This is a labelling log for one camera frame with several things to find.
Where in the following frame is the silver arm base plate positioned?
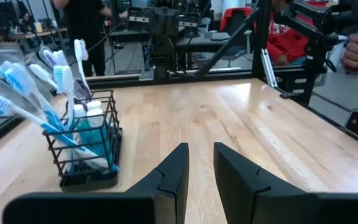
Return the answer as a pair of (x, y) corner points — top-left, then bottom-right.
(139, 67), (155, 82)

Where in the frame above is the black wire basket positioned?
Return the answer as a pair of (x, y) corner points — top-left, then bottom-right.
(42, 89), (124, 192)

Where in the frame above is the teal mouthwash bottle white cap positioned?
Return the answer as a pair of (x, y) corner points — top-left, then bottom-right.
(73, 104), (88, 147)
(86, 100), (103, 113)

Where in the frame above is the silver metal bracket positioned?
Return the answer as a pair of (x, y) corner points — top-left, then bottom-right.
(260, 48), (278, 88)

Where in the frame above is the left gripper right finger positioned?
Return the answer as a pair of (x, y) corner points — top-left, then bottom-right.
(213, 141), (358, 224)

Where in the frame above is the person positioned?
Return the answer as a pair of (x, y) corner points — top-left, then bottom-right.
(253, 0), (319, 68)
(53, 0), (129, 77)

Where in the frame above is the black table clamp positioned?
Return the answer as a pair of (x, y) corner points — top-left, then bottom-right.
(279, 91), (301, 100)

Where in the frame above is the cluttered wooden desk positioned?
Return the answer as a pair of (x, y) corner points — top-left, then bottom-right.
(7, 27), (70, 54)

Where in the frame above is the teal toothpaste tube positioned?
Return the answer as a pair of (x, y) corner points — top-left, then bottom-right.
(85, 108), (111, 156)

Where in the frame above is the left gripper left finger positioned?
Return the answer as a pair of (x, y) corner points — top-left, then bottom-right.
(2, 142), (190, 224)

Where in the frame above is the black office desk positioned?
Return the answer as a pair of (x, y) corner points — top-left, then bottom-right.
(175, 32), (232, 71)

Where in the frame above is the office chair with red jacket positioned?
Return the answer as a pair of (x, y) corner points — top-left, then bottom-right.
(218, 6), (256, 68)

